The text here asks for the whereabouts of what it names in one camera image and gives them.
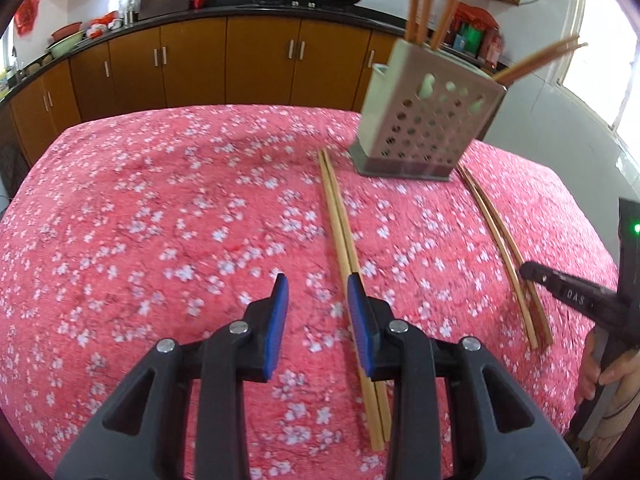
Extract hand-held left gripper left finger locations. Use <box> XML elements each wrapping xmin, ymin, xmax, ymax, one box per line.
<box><xmin>52</xmin><ymin>272</ymin><xmax>291</xmax><ymax>480</ymax></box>

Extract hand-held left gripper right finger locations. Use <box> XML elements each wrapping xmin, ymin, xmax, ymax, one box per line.
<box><xmin>346</xmin><ymin>272</ymin><xmax>583</xmax><ymax>480</ymax></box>

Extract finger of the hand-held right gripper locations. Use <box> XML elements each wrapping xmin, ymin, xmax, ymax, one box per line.
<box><xmin>519</xmin><ymin>261</ymin><xmax>633</xmax><ymax>322</ymax></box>

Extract beige perforated utensil holder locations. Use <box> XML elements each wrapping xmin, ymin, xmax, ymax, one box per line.
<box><xmin>348</xmin><ymin>37</ymin><xmax>508</xmax><ymax>182</ymax></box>

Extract person's right hand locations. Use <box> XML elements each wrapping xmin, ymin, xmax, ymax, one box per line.
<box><xmin>580</xmin><ymin>330</ymin><xmax>631</xmax><ymax>401</ymax></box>

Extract red floral tablecloth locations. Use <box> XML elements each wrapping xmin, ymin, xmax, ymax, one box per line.
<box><xmin>0</xmin><ymin>104</ymin><xmax>621</xmax><ymax>480</ymax></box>

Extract large sliding window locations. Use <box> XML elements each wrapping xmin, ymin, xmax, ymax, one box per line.
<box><xmin>550</xmin><ymin>0</ymin><xmax>640</xmax><ymax>133</ymax></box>

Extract red oil bottle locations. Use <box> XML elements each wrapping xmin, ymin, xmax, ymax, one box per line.
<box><xmin>481</xmin><ymin>27</ymin><xmax>503</xmax><ymax>68</ymax></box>

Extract wooden base cabinets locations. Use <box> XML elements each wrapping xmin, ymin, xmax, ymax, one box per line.
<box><xmin>0</xmin><ymin>12</ymin><xmax>416</xmax><ymax>161</ymax></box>

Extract green container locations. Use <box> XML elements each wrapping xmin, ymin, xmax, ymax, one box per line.
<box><xmin>460</xmin><ymin>25</ymin><xmax>485</xmax><ymax>53</ymax></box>

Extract red bag over bottles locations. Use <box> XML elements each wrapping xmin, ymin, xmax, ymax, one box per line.
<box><xmin>452</xmin><ymin>2</ymin><xmax>501</xmax><ymax>31</ymax></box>

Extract black kitchen countertop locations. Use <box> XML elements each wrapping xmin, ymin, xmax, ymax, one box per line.
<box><xmin>0</xmin><ymin>0</ymin><xmax>411</xmax><ymax>106</ymax></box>

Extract gas stove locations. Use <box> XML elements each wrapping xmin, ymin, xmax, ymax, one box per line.
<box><xmin>260</xmin><ymin>0</ymin><xmax>361</xmax><ymax>11</ymax></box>

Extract red white plastic bag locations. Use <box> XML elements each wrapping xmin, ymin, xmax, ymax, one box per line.
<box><xmin>84</xmin><ymin>12</ymin><xmax>123</xmax><ymax>40</ymax></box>

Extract glass jar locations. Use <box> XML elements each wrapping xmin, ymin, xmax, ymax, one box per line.
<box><xmin>118</xmin><ymin>0</ymin><xmax>143</xmax><ymax>26</ymax></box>

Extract green basin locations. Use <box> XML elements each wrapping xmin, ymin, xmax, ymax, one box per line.
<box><xmin>46</xmin><ymin>30</ymin><xmax>86</xmax><ymax>59</ymax></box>

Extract red basin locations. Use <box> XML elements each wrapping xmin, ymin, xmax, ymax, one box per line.
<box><xmin>51</xmin><ymin>21</ymin><xmax>83</xmax><ymax>43</ymax></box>

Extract red hanging plastic bag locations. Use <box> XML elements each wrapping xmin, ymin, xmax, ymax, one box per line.
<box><xmin>14</xmin><ymin>0</ymin><xmax>42</xmax><ymax>37</ymax></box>

